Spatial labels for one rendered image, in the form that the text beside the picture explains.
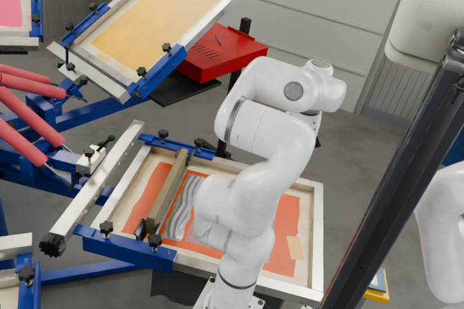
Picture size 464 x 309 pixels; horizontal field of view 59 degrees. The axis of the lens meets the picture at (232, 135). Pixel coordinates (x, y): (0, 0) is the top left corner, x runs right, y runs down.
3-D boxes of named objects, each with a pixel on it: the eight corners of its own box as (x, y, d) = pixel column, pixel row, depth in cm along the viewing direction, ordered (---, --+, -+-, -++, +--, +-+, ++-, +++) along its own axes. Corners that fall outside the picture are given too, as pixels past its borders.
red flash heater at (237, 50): (213, 36, 287) (216, 19, 281) (265, 61, 266) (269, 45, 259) (145, 54, 246) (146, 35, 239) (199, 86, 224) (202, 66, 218)
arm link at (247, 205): (300, 179, 59) (185, 134, 63) (266, 280, 87) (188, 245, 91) (326, 115, 68) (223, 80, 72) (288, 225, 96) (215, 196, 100)
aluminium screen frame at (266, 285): (320, 190, 177) (323, 183, 175) (320, 309, 129) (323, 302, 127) (146, 145, 182) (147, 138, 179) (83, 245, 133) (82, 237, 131)
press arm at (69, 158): (103, 170, 158) (102, 160, 155) (95, 179, 153) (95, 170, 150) (60, 159, 159) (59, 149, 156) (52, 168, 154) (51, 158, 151)
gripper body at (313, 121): (286, 103, 110) (276, 137, 116) (322, 116, 108) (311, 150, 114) (293, 92, 116) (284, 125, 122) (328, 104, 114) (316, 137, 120)
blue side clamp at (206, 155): (213, 163, 181) (215, 150, 177) (210, 170, 177) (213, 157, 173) (148, 146, 183) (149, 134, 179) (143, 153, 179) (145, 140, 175)
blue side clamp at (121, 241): (175, 262, 135) (177, 248, 132) (171, 274, 131) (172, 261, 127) (90, 238, 137) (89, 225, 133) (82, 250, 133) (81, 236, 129)
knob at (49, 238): (71, 246, 129) (70, 230, 125) (62, 261, 124) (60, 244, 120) (49, 240, 130) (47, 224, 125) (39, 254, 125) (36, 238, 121)
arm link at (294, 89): (286, 172, 66) (203, 140, 69) (302, 149, 86) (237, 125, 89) (320, 76, 62) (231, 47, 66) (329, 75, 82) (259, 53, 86)
